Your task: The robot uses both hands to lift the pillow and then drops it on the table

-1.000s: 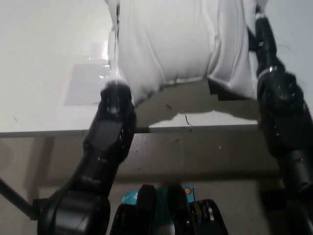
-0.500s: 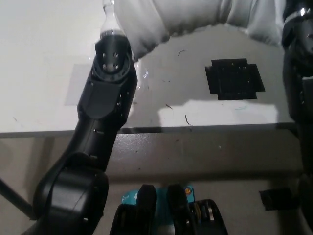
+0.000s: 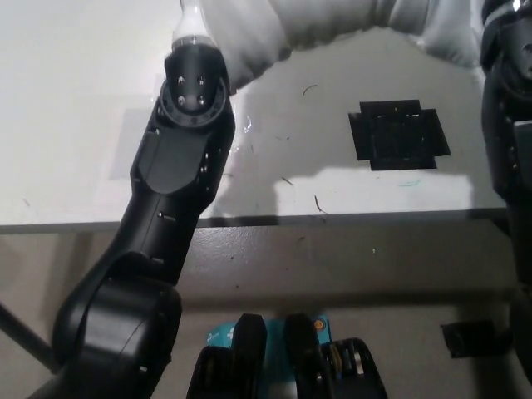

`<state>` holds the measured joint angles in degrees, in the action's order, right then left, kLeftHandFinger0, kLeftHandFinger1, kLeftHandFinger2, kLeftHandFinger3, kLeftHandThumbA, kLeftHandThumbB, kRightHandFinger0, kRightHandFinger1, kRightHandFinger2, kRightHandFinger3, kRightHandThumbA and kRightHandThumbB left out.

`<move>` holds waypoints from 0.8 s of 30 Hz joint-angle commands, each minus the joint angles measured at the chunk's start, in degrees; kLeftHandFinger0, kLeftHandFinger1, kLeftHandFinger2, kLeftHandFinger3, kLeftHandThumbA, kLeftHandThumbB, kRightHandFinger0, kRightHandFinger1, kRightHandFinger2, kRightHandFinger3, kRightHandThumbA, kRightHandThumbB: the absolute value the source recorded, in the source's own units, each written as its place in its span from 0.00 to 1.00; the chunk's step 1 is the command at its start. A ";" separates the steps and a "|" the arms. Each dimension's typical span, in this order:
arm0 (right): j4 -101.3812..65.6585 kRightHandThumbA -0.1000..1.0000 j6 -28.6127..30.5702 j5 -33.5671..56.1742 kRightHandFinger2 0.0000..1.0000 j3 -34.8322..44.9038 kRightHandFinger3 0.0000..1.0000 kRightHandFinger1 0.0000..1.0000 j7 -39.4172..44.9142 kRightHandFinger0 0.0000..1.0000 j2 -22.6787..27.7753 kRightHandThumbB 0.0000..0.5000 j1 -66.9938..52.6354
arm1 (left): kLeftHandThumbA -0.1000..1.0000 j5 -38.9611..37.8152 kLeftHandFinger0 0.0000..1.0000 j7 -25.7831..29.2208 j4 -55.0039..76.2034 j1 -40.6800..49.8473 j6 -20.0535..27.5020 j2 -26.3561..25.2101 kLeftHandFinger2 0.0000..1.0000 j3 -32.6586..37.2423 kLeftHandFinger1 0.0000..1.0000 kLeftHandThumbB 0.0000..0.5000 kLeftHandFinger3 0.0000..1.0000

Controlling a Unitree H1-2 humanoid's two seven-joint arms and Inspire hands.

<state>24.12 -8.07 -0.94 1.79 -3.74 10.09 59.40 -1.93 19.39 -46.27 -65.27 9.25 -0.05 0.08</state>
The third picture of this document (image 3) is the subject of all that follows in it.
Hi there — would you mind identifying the black floor tape piece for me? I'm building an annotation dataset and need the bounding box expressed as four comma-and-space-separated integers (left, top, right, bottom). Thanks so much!
440, 318, 513, 360

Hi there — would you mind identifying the dark diagonal table leg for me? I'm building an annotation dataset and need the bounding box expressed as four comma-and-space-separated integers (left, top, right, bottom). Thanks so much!
0, 298, 57, 373

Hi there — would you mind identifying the white square pillow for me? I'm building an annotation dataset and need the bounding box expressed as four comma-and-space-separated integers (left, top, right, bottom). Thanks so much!
198, 0, 486, 91

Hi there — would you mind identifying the black tape square patch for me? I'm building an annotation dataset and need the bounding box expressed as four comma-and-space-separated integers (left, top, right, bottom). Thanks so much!
347, 98, 452, 172

